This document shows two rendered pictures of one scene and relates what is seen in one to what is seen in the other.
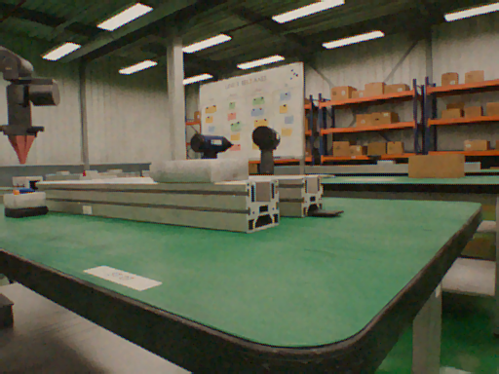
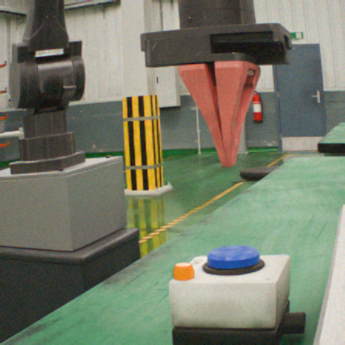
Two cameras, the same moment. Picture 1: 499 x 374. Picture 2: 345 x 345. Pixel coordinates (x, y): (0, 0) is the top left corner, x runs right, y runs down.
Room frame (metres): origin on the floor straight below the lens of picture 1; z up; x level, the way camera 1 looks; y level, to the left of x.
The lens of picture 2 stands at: (0.75, 0.18, 0.96)
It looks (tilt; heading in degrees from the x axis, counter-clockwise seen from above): 6 degrees down; 70
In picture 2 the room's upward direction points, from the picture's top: 3 degrees counter-clockwise
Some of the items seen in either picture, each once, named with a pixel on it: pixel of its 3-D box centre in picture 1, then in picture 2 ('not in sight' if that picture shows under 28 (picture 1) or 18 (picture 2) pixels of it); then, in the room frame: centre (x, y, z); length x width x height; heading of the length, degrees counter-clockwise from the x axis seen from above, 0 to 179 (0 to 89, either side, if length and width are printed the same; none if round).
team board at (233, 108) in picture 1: (249, 159); not in sight; (4.26, -0.08, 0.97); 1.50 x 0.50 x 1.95; 51
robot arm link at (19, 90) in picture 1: (20, 96); not in sight; (0.93, 0.58, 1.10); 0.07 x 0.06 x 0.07; 98
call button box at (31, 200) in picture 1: (28, 204); (245, 301); (0.94, 0.58, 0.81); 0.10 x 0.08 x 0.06; 143
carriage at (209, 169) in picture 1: (200, 177); not in sight; (0.72, 0.09, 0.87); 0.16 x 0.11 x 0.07; 53
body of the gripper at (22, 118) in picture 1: (19, 119); (216, 8); (0.93, 0.58, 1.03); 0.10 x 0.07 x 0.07; 142
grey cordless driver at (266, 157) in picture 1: (269, 166); not in sight; (1.06, -0.08, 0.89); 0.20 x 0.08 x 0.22; 164
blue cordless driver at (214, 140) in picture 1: (216, 168); not in sight; (1.24, 0.09, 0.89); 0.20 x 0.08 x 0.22; 144
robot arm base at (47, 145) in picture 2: not in sight; (45, 140); (0.87, 1.08, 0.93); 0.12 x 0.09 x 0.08; 60
